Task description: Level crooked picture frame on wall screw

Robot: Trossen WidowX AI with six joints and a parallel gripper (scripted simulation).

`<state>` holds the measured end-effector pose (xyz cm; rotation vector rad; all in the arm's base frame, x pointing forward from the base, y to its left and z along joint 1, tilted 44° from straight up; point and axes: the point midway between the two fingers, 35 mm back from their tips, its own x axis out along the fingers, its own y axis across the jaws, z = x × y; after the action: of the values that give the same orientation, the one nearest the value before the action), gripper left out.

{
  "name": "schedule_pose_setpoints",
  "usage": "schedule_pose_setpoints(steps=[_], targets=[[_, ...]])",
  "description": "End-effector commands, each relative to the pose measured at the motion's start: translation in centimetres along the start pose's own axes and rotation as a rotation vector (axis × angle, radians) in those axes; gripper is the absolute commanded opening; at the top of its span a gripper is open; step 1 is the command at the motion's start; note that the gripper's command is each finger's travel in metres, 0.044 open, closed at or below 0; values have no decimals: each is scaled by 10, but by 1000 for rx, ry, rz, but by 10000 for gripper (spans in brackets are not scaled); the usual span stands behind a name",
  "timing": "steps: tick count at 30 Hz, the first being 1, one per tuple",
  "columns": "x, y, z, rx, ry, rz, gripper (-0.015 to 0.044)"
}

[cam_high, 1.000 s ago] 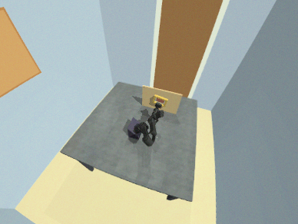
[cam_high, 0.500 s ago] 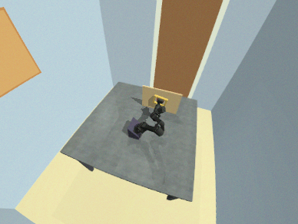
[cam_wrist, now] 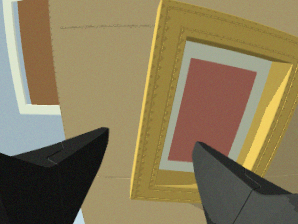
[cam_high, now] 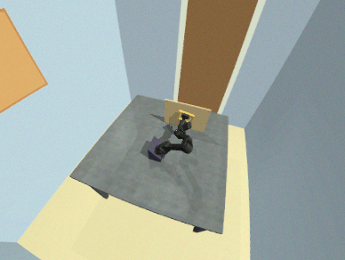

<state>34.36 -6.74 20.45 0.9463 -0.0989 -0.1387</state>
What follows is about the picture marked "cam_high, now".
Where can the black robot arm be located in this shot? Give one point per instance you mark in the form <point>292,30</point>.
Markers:
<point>186,145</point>

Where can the tan flat board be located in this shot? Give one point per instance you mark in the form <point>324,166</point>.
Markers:
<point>199,122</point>

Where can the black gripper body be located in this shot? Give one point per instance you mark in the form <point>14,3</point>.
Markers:
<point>184,116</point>

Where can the gold picture frame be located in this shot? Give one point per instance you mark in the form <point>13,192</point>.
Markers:
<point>191,116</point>

